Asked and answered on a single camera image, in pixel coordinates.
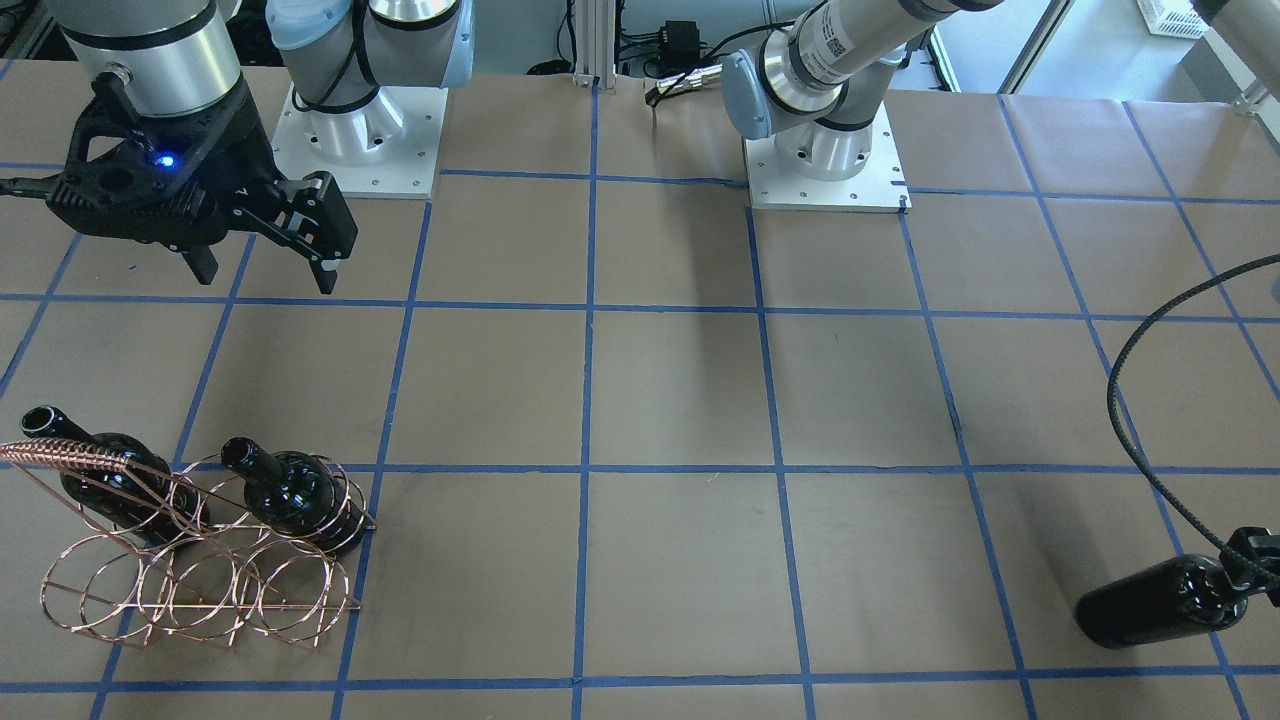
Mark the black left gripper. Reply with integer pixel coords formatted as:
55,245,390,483
1222,528,1279,609

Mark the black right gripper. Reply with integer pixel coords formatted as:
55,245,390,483
45,76,358,296

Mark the dark wine bottle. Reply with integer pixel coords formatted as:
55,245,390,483
1074,553,1249,650
20,405,209,546

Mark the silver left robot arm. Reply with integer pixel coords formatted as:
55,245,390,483
721,1,1277,597

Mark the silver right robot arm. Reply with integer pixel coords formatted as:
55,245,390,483
3,1,475,295

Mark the dark wine bottle in basket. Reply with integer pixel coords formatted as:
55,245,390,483
20,405,209,546

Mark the black braided cable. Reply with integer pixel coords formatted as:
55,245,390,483
1105,255,1280,566

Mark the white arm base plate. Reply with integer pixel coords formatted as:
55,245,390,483
271,87,449,200
742,105,913,214

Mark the copper wire wine basket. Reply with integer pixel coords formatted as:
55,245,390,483
3,439,362,647

